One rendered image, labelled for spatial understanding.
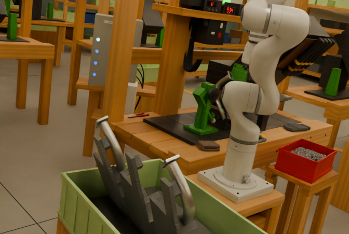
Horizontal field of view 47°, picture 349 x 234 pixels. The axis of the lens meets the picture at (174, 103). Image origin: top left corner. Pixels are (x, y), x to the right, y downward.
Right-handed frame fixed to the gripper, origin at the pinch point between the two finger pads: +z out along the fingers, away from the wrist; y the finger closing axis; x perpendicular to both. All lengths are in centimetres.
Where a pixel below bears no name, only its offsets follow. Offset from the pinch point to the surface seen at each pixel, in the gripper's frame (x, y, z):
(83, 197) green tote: -90, 9, 34
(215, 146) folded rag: -4.0, -8.5, 37.6
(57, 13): 303, -726, 45
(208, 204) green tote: -52, 28, 38
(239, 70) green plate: 40, -35, 6
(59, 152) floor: 36, -217, 130
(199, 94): 4.6, -31.9, 18.3
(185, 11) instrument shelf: 7, -53, -23
